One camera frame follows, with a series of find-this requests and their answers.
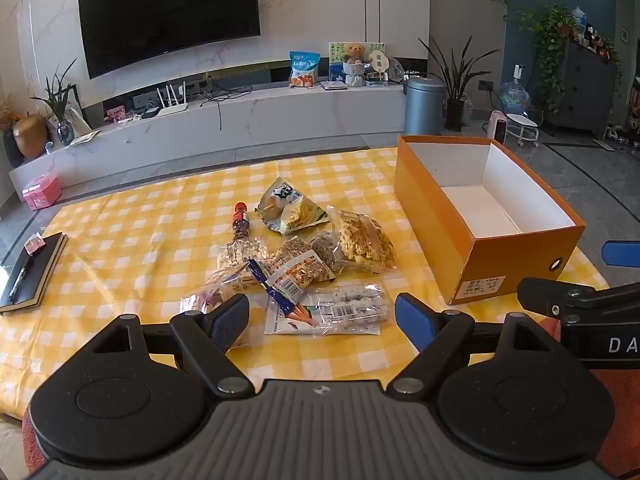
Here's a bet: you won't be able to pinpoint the blue snack bag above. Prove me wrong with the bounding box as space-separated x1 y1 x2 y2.
289 51 321 88

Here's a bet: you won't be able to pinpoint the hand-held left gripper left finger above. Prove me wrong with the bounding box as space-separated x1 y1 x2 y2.
89 294 256 398

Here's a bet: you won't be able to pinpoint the clear mixed bag brown header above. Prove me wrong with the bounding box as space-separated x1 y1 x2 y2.
179 266 251 348

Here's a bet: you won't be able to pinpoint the blue striped stick packet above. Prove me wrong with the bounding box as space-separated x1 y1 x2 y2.
247 259 303 313

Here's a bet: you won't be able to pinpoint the yellow checked tablecloth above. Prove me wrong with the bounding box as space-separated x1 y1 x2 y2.
0 146 640 421

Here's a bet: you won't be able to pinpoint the pink storage box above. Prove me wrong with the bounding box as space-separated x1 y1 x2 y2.
21 172 63 211

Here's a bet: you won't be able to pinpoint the yellow snack packet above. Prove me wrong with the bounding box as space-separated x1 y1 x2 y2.
267 195 331 236

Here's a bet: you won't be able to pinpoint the clear bottle with red cap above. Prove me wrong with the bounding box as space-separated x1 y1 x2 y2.
229 201 252 243

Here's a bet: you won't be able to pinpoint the round brown vase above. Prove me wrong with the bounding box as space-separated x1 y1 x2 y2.
12 114 49 159

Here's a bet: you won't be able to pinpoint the green picture card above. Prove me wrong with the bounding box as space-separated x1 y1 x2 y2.
327 41 386 84

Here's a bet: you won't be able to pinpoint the bottles on cabinet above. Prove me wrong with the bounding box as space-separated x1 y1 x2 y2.
572 7 622 62

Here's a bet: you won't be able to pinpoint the teddy bear bouquet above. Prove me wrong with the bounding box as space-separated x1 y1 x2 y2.
341 42 369 86

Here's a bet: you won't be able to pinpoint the potted long leaf plant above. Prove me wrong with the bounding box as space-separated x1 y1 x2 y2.
417 35 501 133

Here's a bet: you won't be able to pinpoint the white bread packet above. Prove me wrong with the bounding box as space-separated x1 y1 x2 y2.
256 177 306 222

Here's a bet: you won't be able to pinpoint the blue grey trash can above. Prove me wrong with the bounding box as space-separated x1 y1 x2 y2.
403 77 446 136

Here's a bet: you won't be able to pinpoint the flat white packet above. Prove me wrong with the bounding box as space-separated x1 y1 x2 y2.
264 301 382 337

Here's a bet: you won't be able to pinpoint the clear packet of white candies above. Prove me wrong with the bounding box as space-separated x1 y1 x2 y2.
304 282 392 327

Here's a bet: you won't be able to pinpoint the white router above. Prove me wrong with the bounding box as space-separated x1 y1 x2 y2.
156 81 190 117

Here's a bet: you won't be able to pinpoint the white round stool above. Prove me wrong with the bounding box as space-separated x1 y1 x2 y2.
505 115 541 149

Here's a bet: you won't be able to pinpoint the round paper fan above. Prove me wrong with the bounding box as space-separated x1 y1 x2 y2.
367 49 392 81

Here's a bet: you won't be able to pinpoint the dark grey cabinet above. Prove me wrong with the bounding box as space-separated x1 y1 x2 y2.
542 40 619 139

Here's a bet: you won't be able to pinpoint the black pen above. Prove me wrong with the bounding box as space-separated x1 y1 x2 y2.
7 255 36 304

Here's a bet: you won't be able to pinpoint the brown packet with orange label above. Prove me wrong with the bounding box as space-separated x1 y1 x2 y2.
260 237 338 307

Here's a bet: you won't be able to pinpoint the green plant in glass vase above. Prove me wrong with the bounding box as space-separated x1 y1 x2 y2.
31 58 82 147

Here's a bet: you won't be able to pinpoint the clear cracker packet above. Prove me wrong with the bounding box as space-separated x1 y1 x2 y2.
325 207 399 274

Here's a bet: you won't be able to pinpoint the black cable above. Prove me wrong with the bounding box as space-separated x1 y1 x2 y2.
200 87 252 132

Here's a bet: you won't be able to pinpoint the water jug with pump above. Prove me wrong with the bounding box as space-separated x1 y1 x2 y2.
500 64 532 116

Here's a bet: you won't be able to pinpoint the white marble television console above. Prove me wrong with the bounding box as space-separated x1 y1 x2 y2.
9 81 408 202

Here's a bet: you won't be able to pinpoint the trailing green plant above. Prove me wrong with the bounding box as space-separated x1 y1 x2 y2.
517 4 577 112

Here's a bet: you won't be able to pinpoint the dried flowers in black vase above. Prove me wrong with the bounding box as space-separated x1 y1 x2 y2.
0 95 25 169

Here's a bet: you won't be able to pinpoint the clear dark snack packet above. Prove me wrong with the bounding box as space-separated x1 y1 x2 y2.
306 230 342 274

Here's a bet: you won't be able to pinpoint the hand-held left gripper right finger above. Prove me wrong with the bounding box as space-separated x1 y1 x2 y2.
386 294 562 397

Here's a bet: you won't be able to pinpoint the pink heater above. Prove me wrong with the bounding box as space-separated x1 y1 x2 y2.
489 110 509 144

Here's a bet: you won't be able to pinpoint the orange red cloth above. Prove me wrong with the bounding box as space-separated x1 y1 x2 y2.
20 317 640 467

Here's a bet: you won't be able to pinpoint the black television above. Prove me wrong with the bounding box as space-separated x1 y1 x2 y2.
77 0 264 80

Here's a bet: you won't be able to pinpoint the orange cardboard box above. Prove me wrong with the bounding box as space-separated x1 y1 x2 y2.
394 135 586 306

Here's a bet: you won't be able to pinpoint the black notebook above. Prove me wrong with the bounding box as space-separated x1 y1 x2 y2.
0 232 69 314

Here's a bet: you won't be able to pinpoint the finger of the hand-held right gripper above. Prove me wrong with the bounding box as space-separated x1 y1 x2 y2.
601 241 640 265
517 277 640 322

